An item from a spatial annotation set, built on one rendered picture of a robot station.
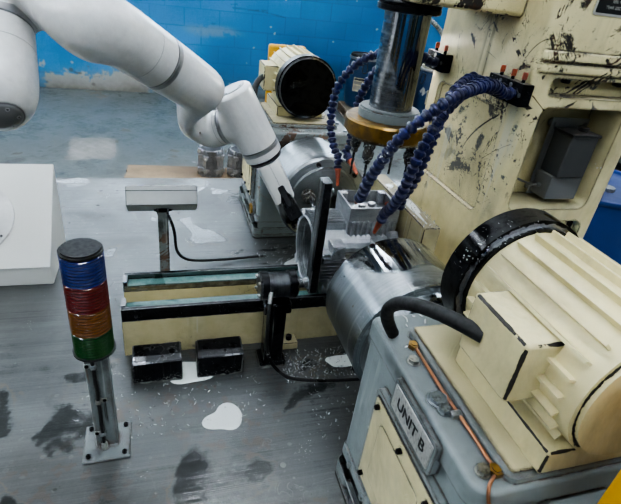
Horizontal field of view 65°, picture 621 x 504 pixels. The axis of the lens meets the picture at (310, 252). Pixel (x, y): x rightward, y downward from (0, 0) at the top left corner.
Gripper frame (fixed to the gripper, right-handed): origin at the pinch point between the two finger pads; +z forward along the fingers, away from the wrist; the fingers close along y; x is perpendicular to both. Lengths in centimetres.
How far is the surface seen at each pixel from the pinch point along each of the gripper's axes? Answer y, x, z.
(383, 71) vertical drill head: 8.2, 28.4, -23.2
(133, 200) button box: -12.9, -32.9, -15.4
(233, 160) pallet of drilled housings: -241, -20, 80
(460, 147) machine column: 7.2, 40.5, 1.5
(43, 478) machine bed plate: 41, -58, 0
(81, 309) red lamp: 39, -34, -24
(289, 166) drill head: -19.5, 4.8, -1.2
